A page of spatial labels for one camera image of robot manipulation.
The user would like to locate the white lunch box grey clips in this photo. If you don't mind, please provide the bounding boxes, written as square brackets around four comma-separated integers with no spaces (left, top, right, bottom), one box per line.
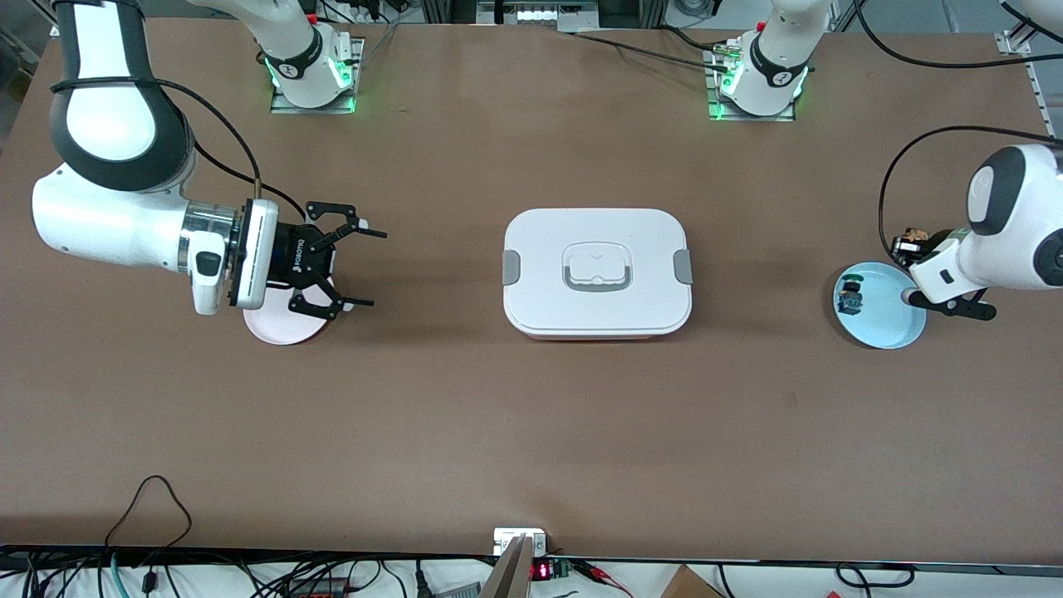
[502,208,693,341]

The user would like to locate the pink round plate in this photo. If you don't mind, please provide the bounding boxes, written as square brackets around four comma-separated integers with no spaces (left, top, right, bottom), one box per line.
[242,282,335,346]

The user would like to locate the light blue round plate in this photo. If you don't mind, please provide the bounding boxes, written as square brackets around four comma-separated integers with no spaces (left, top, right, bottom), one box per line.
[833,262,928,350]

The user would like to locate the grey device with lights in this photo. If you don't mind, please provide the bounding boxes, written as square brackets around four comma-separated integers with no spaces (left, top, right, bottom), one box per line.
[478,0,599,34]

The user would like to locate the grey metal bar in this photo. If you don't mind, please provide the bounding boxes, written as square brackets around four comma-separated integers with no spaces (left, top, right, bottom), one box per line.
[478,534,536,598]

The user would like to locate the brown cardboard piece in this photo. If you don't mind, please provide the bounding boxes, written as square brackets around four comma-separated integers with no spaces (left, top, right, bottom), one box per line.
[660,565,727,598]

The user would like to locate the blue and green switch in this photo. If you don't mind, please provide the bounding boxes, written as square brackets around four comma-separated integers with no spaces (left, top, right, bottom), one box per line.
[837,272,866,316]

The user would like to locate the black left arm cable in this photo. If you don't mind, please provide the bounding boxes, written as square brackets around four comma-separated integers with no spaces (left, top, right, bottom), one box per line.
[854,0,1063,250]

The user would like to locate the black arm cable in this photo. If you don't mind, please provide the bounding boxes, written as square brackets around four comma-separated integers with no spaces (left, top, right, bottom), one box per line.
[50,76,310,223]
[854,0,1063,250]

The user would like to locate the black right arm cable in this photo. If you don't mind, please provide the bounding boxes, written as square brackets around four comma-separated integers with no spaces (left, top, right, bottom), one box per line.
[50,76,310,223]

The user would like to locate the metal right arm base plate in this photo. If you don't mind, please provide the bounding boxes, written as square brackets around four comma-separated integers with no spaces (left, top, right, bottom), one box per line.
[270,37,366,115]

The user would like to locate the perforated metal bracket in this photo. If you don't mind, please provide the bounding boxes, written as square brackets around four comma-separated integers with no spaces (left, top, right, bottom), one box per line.
[1017,50,1056,138]

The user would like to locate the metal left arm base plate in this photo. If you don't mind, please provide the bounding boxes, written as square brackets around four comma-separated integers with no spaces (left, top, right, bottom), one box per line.
[708,46,796,123]

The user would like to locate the aluminium frame profile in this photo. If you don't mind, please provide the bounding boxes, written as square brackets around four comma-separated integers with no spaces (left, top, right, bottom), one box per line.
[995,0,1063,55]

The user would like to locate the thin black looped cable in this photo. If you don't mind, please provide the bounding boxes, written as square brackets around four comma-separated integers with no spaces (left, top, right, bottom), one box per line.
[104,475,193,549]

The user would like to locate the black cable loop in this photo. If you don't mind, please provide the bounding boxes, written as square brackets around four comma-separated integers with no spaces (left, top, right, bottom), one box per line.
[835,563,916,589]

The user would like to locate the black cable on table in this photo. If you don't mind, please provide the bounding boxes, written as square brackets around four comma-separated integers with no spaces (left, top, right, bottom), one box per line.
[571,32,732,71]

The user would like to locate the red clip wires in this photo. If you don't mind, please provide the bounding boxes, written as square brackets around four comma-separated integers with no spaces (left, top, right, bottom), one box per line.
[573,560,634,596]

